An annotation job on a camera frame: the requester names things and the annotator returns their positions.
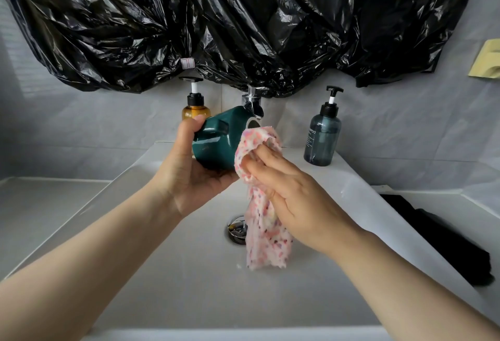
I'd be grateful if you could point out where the person's left hand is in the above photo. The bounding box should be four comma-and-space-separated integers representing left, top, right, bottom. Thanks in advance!
155, 114, 240, 219

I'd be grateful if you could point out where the person's right hand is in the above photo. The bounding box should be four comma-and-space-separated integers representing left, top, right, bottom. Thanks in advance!
245, 142, 365, 258

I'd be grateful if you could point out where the dark green ceramic mug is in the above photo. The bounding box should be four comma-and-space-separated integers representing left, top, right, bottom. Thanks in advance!
191, 106, 261, 171

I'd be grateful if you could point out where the pink speckled cloth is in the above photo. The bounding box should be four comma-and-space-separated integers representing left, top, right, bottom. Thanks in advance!
234, 126, 294, 271

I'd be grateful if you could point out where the person's right forearm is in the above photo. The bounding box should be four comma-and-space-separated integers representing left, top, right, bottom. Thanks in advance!
331, 231, 500, 341

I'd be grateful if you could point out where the person's left forearm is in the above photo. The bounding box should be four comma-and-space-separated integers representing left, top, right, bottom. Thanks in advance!
0, 180, 183, 341

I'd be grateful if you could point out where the amber pump bottle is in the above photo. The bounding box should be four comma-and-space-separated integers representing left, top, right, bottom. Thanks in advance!
179, 76, 212, 121

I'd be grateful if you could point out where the blue-grey pump bottle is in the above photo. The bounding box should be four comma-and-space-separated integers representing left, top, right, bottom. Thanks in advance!
304, 86, 345, 166

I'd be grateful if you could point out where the chrome faucet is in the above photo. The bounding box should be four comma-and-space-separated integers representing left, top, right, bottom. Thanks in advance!
241, 85, 270, 121

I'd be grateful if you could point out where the chrome sink drain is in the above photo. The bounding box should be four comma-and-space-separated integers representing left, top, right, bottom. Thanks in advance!
225, 214, 248, 245

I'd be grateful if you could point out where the black plastic sheet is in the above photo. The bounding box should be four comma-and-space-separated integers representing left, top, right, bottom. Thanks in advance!
0, 0, 483, 98

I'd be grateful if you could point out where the white sink basin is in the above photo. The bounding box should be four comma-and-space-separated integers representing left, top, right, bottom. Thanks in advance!
0, 141, 500, 341

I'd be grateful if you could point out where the black cloth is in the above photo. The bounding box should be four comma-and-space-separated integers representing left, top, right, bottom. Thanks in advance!
380, 194, 495, 287

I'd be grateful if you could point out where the pale yellow wall holder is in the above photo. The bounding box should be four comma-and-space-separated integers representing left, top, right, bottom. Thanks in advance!
467, 39, 500, 79

